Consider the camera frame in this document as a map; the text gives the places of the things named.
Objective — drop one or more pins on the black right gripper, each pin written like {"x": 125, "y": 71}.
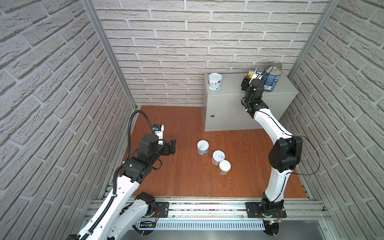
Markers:
{"x": 248, "y": 84}

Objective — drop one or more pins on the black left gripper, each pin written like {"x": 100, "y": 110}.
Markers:
{"x": 170, "y": 148}

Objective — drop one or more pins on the yellow label can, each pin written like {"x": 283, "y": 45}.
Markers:
{"x": 250, "y": 74}

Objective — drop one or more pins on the blue Progresso soup can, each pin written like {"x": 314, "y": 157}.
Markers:
{"x": 271, "y": 77}

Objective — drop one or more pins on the red label soup can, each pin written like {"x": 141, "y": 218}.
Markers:
{"x": 276, "y": 65}

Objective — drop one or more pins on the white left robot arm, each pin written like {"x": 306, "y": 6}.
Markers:
{"x": 112, "y": 221}

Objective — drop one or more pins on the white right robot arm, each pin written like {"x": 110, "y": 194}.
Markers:
{"x": 284, "y": 156}

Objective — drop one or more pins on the grey metal cabinet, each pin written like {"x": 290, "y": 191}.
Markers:
{"x": 231, "y": 108}

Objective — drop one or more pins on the white grey label can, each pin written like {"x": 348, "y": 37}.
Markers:
{"x": 202, "y": 147}

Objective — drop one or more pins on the pink label can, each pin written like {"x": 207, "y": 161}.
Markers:
{"x": 217, "y": 157}

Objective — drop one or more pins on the orange can white lid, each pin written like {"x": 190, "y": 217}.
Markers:
{"x": 224, "y": 167}

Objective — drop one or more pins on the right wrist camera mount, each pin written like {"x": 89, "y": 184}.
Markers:
{"x": 259, "y": 72}

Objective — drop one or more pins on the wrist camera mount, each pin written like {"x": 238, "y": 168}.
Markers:
{"x": 259, "y": 72}
{"x": 150, "y": 143}

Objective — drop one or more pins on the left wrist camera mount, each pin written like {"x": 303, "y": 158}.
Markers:
{"x": 150, "y": 143}

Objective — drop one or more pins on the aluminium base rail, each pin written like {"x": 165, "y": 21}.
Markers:
{"x": 215, "y": 214}

